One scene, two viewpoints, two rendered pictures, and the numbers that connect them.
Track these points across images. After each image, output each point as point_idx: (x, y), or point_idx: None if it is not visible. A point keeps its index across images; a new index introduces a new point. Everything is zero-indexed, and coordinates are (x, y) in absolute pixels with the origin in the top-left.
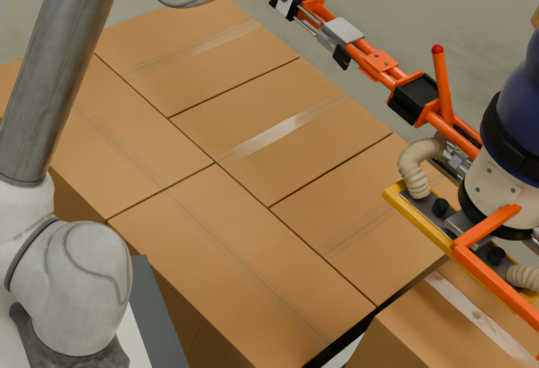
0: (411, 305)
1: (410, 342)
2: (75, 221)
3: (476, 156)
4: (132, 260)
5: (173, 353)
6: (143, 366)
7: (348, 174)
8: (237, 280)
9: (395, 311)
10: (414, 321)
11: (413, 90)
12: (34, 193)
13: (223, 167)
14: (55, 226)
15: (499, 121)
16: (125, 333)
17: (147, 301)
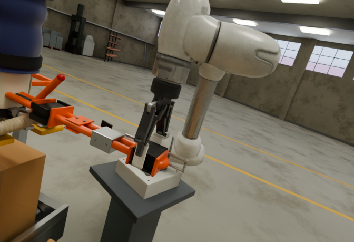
0: (23, 158)
1: (30, 148)
2: (167, 132)
3: (25, 91)
4: (141, 213)
5: (113, 186)
6: (125, 162)
7: None
8: None
9: (33, 156)
10: (24, 154)
11: (59, 107)
12: (180, 131)
13: None
14: (170, 137)
15: (39, 56)
16: (134, 168)
17: (128, 200)
